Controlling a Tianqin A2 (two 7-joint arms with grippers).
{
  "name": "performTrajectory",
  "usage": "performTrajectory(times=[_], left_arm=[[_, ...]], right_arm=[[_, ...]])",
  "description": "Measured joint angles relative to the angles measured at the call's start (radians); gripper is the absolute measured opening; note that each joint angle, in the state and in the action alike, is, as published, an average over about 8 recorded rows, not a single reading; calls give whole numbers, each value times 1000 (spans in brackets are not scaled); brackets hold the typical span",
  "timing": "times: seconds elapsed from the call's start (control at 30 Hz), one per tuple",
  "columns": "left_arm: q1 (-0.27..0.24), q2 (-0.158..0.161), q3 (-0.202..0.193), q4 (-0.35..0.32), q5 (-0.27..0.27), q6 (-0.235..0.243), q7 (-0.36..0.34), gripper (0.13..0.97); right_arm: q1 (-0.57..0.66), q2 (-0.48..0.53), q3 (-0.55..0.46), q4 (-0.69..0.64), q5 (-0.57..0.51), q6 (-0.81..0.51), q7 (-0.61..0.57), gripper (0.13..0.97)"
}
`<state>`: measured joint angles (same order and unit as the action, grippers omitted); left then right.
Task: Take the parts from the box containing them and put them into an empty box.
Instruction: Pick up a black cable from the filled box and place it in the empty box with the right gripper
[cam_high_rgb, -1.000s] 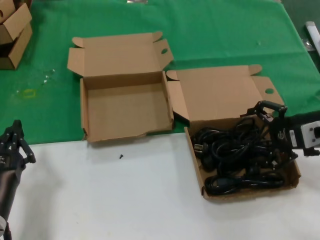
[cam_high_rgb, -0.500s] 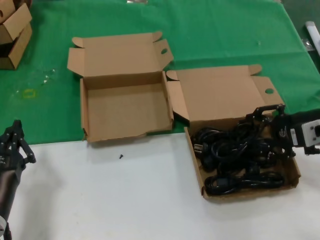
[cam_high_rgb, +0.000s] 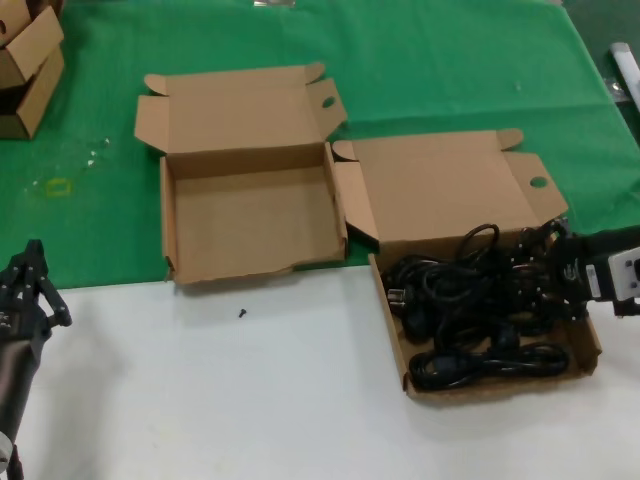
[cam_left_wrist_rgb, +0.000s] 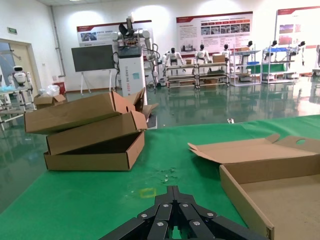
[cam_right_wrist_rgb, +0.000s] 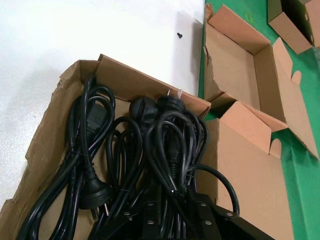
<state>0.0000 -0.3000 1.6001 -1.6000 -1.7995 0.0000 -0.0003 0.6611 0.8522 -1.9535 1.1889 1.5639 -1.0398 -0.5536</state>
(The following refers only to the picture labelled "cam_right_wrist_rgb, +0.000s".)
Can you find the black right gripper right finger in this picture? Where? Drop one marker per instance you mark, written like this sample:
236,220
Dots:
210,212

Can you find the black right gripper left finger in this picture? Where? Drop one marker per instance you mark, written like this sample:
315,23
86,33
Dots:
135,225

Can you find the torn cardboard box with lid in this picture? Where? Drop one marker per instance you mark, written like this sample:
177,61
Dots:
247,180

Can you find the open empty-type cardboard box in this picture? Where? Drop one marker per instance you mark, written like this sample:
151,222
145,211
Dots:
237,67

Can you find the open stacked cardboard box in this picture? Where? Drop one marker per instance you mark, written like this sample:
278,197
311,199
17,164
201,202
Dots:
290,30

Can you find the closed long cardboard box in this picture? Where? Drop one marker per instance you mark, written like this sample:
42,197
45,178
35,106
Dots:
313,22

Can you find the green table cloth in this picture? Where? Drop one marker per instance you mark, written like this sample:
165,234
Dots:
305,190

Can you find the small black screw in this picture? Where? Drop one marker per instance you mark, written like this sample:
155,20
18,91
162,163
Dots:
179,35

